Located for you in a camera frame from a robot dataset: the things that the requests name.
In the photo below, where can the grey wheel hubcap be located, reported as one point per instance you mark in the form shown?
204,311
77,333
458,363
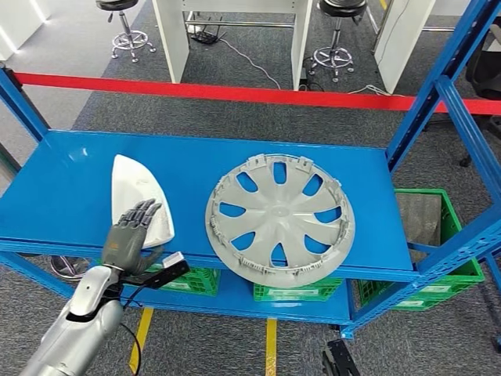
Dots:
278,211

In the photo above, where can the green plastic crate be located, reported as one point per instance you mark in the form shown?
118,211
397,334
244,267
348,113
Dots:
293,293
195,283
450,215

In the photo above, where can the white desk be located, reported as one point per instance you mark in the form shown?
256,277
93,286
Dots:
399,41
172,36

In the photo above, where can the black office chair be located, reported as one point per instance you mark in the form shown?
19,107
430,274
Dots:
485,70

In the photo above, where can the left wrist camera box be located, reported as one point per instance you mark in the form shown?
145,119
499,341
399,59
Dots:
168,272

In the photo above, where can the black device under desk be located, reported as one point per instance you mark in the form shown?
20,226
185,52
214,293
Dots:
205,36

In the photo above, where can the blue metal shelf rack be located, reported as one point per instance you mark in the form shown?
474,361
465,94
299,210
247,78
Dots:
195,171

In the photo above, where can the red barrier belt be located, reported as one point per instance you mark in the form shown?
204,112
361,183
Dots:
235,93

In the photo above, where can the chrome dome stanchion base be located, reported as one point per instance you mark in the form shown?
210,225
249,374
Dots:
69,268

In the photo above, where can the white plastic car part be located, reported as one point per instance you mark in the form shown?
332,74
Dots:
129,181

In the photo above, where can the black stool chrome base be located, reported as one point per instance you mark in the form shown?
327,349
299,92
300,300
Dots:
343,6
129,39

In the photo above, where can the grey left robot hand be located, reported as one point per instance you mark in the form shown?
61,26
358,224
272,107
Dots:
125,244

